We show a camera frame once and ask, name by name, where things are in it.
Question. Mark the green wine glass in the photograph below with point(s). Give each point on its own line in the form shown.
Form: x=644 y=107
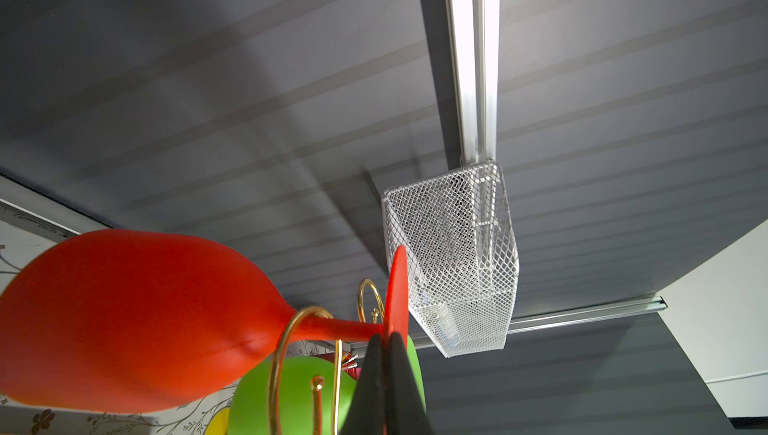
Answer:
x=249 y=408

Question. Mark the gold rack with wooden base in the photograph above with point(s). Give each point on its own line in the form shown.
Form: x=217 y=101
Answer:
x=317 y=382

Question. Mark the red-orange wine glass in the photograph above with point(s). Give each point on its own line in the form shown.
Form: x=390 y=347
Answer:
x=128 y=321

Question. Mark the white wire mesh basket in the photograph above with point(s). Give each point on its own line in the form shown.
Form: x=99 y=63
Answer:
x=462 y=257

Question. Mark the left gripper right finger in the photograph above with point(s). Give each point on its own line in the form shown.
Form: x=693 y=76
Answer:
x=404 y=411

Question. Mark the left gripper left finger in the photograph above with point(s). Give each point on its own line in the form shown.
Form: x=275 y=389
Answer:
x=366 y=414

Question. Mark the yellow wine glass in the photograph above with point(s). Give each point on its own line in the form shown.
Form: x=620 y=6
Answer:
x=219 y=423

